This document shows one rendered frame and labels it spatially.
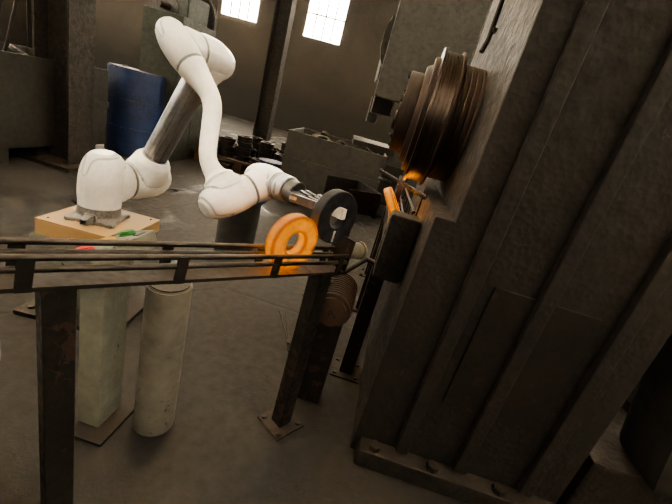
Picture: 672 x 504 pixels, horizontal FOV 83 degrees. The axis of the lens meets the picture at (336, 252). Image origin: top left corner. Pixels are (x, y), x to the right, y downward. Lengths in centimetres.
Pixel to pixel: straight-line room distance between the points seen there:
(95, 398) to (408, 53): 368
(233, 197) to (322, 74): 1072
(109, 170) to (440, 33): 329
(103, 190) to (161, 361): 78
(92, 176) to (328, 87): 1036
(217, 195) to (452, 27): 339
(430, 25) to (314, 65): 794
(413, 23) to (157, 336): 363
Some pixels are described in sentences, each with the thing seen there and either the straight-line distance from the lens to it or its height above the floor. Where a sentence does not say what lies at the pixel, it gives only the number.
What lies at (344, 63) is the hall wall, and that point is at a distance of 1175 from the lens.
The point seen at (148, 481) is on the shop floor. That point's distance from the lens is 133.
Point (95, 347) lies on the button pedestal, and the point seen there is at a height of 30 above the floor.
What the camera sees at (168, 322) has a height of 43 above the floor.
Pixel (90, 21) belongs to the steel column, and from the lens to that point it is 406.
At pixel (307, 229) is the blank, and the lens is 100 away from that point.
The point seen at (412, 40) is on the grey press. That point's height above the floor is 181.
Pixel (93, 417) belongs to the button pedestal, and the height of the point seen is 5.
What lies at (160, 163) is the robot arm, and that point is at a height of 66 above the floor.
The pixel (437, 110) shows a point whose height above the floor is 114.
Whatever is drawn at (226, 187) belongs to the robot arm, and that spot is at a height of 77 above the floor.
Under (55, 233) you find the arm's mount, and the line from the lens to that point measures 177.
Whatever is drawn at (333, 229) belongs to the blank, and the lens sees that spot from 107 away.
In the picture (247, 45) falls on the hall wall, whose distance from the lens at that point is 1254.
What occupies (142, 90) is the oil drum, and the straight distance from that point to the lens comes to 464.
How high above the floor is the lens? 107
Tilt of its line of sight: 20 degrees down
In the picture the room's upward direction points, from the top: 16 degrees clockwise
